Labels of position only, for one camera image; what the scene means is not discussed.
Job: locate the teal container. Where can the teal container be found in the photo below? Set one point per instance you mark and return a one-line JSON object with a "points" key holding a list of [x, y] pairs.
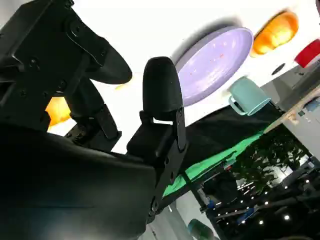
{"points": [[200, 229]]}

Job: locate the pale green mug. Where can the pale green mug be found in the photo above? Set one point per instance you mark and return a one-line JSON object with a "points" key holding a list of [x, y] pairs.
{"points": [[250, 95]]}

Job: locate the green cloth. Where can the green cloth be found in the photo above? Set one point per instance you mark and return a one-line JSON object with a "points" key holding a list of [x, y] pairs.
{"points": [[200, 167]]}

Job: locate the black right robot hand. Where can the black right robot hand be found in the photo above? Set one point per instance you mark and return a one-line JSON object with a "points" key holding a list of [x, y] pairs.
{"points": [[62, 187]]}

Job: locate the orange white toy bread roll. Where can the orange white toy bread roll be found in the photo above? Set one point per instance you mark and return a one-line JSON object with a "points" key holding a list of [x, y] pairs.
{"points": [[275, 35], [58, 110]]}

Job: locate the lilac plate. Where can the lilac plate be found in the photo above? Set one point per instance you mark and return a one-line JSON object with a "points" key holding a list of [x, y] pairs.
{"points": [[212, 67]]}

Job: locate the red cylindrical object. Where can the red cylindrical object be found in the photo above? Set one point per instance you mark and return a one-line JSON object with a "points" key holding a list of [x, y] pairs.
{"points": [[308, 53]]}

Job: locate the green leafy plant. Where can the green leafy plant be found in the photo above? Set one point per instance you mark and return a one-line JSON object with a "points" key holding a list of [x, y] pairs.
{"points": [[270, 155]]}

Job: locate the wooden desk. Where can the wooden desk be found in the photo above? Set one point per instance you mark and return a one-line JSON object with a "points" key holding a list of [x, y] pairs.
{"points": [[290, 115]]}

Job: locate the black cloth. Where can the black cloth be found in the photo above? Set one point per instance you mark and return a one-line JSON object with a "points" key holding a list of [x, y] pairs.
{"points": [[220, 132]]}

